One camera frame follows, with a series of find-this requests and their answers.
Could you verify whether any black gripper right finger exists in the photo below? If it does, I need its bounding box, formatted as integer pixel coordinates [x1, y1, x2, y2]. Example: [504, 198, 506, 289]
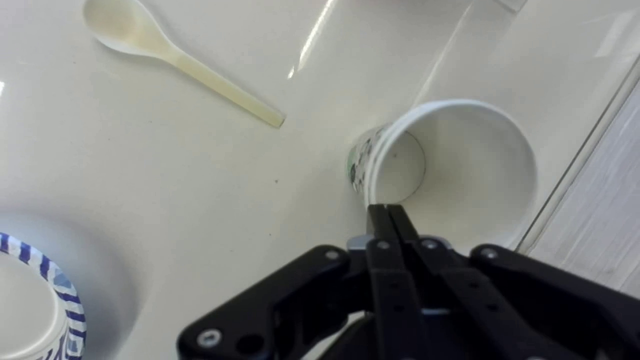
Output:
[388, 203, 640, 360]

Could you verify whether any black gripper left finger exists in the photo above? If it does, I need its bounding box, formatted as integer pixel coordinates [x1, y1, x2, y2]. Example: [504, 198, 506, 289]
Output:
[176, 201, 428, 360]

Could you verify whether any patterned paper cup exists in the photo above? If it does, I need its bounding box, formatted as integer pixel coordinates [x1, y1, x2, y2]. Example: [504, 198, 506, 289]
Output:
[366, 98, 540, 253]
[346, 126, 390, 203]

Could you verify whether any blue patterned paper plate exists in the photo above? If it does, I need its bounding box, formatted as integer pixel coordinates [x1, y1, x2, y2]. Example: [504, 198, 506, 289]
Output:
[0, 212, 87, 360]

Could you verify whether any cream plastic spoon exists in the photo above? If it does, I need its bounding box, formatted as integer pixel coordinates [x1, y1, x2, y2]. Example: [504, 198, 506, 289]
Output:
[81, 0, 287, 130]

